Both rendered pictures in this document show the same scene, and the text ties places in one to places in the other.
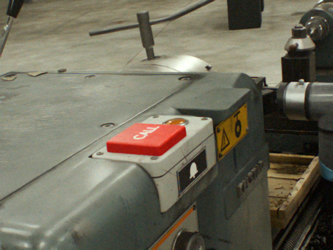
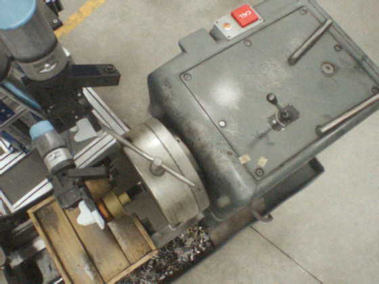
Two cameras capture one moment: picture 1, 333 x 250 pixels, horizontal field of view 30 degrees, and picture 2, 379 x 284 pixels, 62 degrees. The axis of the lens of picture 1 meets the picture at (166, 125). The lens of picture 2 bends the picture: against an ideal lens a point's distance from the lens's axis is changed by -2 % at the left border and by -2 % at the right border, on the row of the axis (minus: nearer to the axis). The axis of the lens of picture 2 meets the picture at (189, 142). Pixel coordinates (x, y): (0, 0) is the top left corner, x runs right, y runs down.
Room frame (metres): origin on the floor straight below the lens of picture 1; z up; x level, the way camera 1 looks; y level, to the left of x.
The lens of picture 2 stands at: (1.26, 0.14, 2.02)
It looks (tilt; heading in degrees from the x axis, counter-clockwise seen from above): 71 degrees down; 198
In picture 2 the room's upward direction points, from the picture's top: 9 degrees clockwise
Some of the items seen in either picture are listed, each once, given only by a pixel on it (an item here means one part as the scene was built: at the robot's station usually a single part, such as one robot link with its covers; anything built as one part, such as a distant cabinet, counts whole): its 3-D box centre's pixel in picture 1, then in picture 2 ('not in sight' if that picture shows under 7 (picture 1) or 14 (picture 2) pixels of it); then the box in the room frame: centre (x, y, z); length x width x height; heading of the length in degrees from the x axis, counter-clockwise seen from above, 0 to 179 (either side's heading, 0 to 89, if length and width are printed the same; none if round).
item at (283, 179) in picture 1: (228, 182); (93, 231); (1.32, -0.13, 0.89); 0.36 x 0.30 x 0.04; 61
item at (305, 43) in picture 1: (299, 42); not in sight; (1.60, -0.37, 1.13); 0.08 x 0.08 x 0.03
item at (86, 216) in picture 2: not in sight; (87, 217); (1.28, -0.10, 1.12); 0.09 x 0.06 x 0.03; 61
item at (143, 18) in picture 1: (148, 43); (157, 166); (1.10, 0.02, 1.26); 0.02 x 0.02 x 0.12; 86
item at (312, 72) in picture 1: (298, 67); not in sight; (1.59, -0.36, 1.07); 0.07 x 0.07 x 0.10; 61
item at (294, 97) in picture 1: (298, 99); (59, 161); (1.19, -0.27, 1.10); 0.08 x 0.05 x 0.08; 151
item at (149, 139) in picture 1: (147, 142); (244, 16); (0.58, 0.02, 1.26); 0.06 x 0.06 x 0.02; 61
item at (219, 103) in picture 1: (210, 108); (197, 46); (0.73, -0.06, 1.24); 0.09 x 0.08 x 0.03; 151
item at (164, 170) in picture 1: (158, 158); (237, 26); (0.60, 0.01, 1.23); 0.13 x 0.08 x 0.05; 151
